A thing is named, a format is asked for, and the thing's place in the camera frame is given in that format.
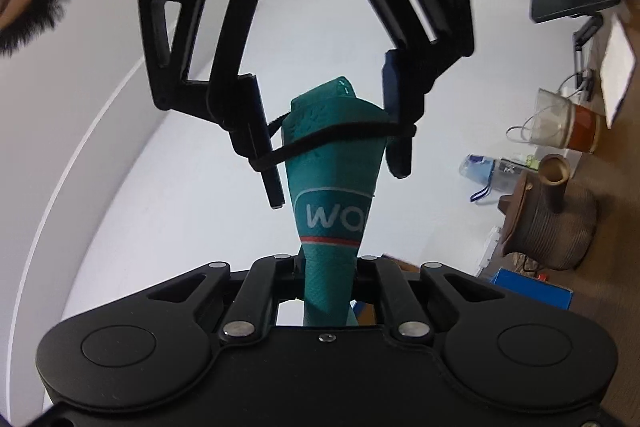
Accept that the blue cardboard box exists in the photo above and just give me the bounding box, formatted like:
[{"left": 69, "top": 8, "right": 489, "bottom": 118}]
[{"left": 350, "top": 268, "right": 574, "bottom": 329}]

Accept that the teal cloth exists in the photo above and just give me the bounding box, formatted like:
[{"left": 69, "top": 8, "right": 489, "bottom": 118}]
[{"left": 279, "top": 77, "right": 396, "bottom": 328}]

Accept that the brown clay teapot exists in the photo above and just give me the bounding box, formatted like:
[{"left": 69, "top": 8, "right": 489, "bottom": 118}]
[{"left": 497, "top": 154, "right": 599, "bottom": 272}]

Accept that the black hair tie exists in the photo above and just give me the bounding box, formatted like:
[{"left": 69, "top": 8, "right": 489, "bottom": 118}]
[{"left": 249, "top": 109, "right": 418, "bottom": 172}]

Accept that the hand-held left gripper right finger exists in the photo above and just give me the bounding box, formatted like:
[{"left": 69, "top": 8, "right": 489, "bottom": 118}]
[{"left": 356, "top": 255, "right": 507, "bottom": 341}]

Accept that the white cable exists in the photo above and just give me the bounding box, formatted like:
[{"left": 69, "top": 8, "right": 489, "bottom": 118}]
[{"left": 505, "top": 72, "right": 593, "bottom": 146}]

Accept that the white paper napkin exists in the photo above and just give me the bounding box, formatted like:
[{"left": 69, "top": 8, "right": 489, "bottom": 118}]
[{"left": 599, "top": 19, "right": 640, "bottom": 131}]

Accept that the glass of tea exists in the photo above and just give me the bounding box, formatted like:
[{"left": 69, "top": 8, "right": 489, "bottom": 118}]
[{"left": 532, "top": 87, "right": 602, "bottom": 154}]

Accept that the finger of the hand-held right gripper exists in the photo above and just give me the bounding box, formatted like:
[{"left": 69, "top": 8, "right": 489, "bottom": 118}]
[
  {"left": 139, "top": 0, "right": 288, "bottom": 211},
  {"left": 347, "top": 0, "right": 476, "bottom": 181}
]

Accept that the white plastic container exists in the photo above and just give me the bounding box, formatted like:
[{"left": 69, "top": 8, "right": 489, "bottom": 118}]
[{"left": 477, "top": 226, "right": 503, "bottom": 279}]

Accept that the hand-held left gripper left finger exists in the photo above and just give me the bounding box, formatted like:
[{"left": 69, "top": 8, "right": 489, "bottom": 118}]
[{"left": 145, "top": 252, "right": 304, "bottom": 341}]

